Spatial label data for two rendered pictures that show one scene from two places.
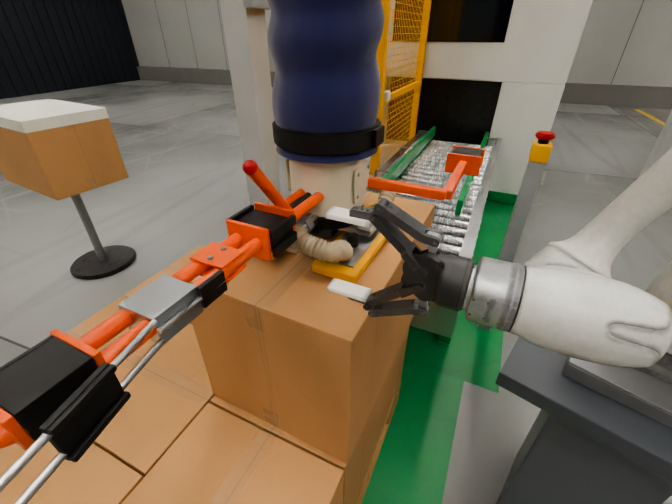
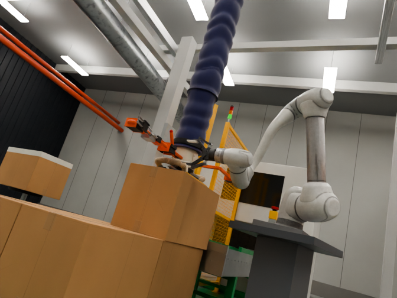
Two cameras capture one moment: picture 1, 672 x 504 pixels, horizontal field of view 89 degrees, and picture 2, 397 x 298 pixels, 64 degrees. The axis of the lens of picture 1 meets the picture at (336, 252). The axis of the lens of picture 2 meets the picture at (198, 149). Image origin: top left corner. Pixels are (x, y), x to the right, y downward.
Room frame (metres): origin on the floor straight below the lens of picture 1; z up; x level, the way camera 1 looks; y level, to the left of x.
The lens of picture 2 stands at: (-1.40, -0.14, 0.58)
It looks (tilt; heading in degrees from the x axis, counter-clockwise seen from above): 16 degrees up; 2
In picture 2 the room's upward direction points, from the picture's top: 15 degrees clockwise
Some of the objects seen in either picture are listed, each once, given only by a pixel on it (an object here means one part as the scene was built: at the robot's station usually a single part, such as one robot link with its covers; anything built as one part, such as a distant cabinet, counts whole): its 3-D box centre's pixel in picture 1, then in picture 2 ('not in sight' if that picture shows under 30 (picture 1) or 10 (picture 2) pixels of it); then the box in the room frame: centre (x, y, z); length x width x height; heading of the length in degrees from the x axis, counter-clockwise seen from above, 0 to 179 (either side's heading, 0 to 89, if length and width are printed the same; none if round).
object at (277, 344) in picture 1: (329, 295); (170, 208); (0.75, 0.02, 0.74); 0.60 x 0.40 x 0.40; 153
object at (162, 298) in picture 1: (163, 307); (149, 136); (0.33, 0.22, 1.07); 0.07 x 0.07 x 0.04; 64
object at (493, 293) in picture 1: (490, 292); (221, 155); (0.36, -0.21, 1.08); 0.09 x 0.06 x 0.09; 154
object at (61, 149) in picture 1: (53, 145); (33, 172); (1.99, 1.63, 0.82); 0.60 x 0.40 x 0.40; 60
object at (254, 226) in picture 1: (262, 229); (166, 148); (0.52, 0.13, 1.08); 0.10 x 0.08 x 0.06; 64
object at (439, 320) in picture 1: (366, 295); (181, 252); (1.07, -0.12, 0.47); 0.70 x 0.03 x 0.15; 65
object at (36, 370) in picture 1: (44, 385); (135, 125); (0.21, 0.29, 1.08); 0.08 x 0.07 x 0.05; 154
